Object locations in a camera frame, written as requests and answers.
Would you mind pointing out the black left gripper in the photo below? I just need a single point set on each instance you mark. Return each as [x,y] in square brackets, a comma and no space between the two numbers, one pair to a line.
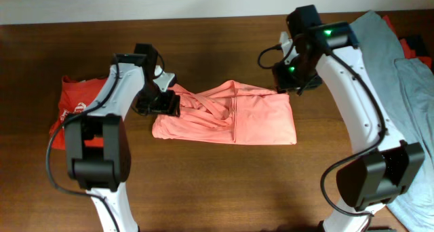
[169,104]

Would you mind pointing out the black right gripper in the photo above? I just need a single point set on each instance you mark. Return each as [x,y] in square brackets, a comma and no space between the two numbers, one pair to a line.
[282,81]

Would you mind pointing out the salmon pink printed t-shirt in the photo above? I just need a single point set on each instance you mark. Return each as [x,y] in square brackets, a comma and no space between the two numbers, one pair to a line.
[232,113]

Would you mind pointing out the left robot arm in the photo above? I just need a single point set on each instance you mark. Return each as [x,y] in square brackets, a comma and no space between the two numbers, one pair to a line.
[97,150]

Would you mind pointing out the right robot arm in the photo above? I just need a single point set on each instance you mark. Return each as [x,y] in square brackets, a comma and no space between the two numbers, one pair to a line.
[382,165]

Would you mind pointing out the folded red printed t-shirt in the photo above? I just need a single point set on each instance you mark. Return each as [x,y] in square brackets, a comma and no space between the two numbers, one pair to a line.
[75,97]

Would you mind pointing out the grey t-shirt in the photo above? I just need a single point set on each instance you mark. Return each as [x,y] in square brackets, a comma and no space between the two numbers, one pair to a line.
[405,89]

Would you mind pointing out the red garment in pile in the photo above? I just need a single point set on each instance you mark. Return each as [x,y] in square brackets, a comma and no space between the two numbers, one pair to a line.
[427,61]

